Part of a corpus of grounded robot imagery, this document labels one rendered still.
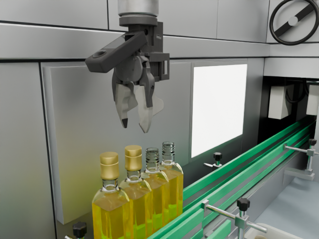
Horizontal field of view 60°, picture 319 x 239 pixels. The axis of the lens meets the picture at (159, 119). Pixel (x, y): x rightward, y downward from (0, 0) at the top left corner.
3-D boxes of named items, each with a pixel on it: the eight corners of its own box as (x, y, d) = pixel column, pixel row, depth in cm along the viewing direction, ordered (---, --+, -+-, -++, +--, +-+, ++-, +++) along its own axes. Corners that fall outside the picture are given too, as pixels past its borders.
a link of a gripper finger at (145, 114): (172, 127, 55) (164, 81, 54) (152, 133, 50) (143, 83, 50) (160, 128, 57) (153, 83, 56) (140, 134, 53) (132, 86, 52)
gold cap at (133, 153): (133, 162, 59) (133, 143, 58) (145, 167, 57) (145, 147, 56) (121, 168, 56) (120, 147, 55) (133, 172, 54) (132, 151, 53)
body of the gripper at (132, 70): (170, 83, 55) (171, 19, 53) (140, 86, 49) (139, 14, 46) (143, 80, 60) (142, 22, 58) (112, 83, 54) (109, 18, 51)
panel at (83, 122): (237, 135, 128) (242, 60, 120) (243, 136, 126) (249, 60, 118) (56, 219, 62) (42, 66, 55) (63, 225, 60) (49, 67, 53)
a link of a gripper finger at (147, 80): (159, 105, 50) (150, 57, 50) (153, 106, 49) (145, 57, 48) (141, 108, 53) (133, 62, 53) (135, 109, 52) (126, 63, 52)
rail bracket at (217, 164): (205, 182, 104) (207, 148, 101) (222, 188, 99) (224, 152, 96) (200, 186, 101) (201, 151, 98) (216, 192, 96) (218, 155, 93)
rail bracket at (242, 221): (205, 225, 76) (207, 184, 73) (267, 254, 65) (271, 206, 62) (199, 231, 74) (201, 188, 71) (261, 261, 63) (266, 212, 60)
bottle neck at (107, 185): (111, 182, 55) (110, 160, 54) (121, 187, 53) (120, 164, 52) (99, 188, 53) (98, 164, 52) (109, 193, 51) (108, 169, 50)
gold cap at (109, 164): (122, 174, 53) (122, 152, 52) (113, 181, 50) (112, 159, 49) (107, 171, 55) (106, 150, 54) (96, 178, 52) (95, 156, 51)
